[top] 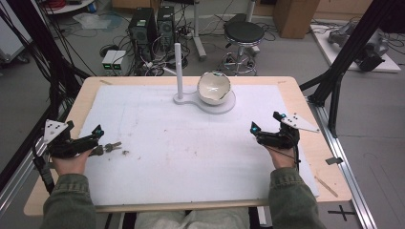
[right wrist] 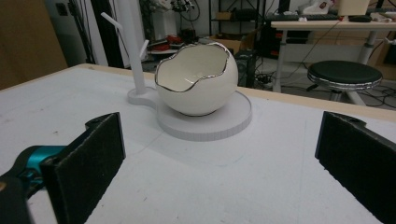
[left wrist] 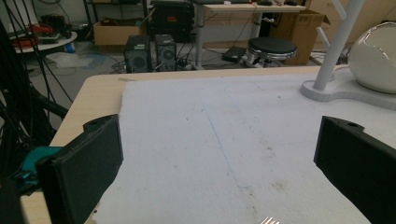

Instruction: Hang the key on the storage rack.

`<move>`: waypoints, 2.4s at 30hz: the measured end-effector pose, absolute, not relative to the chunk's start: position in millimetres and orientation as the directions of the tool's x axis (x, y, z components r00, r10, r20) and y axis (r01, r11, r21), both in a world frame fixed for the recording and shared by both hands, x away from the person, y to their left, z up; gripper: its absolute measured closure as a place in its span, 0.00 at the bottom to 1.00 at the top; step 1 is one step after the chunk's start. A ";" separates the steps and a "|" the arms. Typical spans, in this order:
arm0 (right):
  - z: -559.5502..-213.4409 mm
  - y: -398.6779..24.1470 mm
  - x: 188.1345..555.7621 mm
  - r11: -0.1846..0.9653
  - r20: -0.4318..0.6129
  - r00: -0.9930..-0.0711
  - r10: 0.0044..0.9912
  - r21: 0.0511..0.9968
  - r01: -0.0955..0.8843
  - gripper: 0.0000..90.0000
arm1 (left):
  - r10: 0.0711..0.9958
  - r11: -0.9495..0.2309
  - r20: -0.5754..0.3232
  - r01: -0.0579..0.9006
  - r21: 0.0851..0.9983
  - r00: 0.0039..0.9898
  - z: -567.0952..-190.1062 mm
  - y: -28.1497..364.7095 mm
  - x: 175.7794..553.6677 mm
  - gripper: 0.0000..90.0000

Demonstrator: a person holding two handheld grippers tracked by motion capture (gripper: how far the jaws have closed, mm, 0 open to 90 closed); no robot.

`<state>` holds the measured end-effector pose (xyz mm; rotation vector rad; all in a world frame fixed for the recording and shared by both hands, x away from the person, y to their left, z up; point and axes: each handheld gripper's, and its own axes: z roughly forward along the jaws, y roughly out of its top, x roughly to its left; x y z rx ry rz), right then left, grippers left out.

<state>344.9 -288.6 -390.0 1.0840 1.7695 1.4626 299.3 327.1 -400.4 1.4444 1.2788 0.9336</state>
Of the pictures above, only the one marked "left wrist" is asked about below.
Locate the flat black box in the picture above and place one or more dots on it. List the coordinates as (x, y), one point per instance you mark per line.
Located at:
(234, 54)

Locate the round white side table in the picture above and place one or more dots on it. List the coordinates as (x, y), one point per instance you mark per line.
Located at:
(43, 42)

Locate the large cardboard box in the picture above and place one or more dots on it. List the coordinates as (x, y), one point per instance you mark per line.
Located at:
(300, 34)

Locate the white round teapot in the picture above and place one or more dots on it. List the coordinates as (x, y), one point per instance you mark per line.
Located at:
(375, 59)

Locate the white foam mat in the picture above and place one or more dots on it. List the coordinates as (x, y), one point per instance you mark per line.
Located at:
(218, 149)

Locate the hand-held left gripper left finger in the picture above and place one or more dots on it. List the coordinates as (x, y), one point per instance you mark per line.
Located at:
(82, 165)

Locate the teal clamp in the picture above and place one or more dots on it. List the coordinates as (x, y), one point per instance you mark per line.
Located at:
(31, 168)

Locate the black computer tower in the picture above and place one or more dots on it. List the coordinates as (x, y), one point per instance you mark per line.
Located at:
(138, 53)

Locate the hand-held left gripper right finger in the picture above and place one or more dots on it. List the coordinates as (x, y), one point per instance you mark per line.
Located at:
(358, 161)

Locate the white height-adjustable desk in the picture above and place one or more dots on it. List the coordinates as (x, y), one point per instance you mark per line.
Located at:
(246, 18)

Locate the white branched rack stand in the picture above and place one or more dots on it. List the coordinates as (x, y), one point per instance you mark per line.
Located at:
(334, 74)

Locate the open cardboard box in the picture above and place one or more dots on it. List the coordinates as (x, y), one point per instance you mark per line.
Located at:
(116, 32)

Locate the grey computer tower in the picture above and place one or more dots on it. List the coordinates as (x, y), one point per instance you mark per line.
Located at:
(165, 52)

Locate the black round stool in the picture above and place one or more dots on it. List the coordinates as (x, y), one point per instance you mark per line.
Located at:
(270, 51)

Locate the black equipment case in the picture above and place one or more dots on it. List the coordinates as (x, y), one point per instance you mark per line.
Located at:
(172, 21)

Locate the clear plastic bag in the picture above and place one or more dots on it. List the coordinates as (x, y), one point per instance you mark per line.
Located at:
(70, 59)

